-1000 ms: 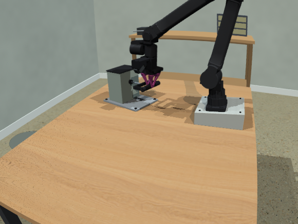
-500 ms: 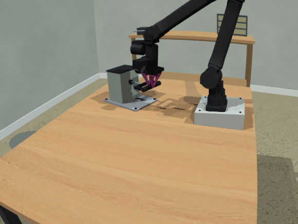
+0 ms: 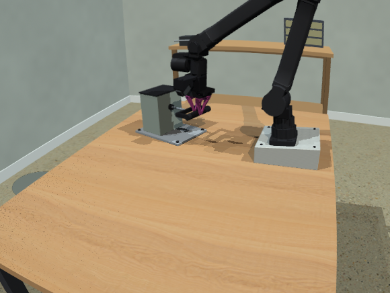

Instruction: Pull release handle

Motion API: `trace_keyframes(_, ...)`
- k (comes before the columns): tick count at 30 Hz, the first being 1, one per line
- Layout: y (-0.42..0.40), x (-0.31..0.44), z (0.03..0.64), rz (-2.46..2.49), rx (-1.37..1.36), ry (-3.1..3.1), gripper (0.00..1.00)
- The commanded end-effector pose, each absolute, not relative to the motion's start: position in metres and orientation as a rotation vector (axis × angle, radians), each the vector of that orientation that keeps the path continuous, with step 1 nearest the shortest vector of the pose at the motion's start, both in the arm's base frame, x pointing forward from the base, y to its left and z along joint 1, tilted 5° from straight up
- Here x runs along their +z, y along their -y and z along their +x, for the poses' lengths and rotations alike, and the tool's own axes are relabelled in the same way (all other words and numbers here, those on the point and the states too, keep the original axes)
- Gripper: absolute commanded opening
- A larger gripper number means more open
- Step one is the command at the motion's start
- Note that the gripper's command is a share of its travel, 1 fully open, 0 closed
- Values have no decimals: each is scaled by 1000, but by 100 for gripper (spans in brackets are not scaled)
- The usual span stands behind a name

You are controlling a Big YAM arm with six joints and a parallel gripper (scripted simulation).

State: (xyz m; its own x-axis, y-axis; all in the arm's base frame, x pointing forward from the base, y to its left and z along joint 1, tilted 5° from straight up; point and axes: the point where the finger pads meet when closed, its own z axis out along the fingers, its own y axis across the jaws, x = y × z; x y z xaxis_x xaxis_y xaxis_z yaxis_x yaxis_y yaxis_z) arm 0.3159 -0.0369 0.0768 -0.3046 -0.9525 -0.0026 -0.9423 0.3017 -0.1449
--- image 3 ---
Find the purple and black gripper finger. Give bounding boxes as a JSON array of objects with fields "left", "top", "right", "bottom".
[
  {"left": 195, "top": 95, "right": 211, "bottom": 115},
  {"left": 186, "top": 95, "right": 198, "bottom": 111}
]

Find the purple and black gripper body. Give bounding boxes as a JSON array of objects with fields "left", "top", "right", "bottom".
[{"left": 187, "top": 73, "right": 215, "bottom": 99}]

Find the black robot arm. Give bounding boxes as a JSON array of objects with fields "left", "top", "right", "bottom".
[{"left": 171, "top": 0, "right": 321, "bottom": 147}]

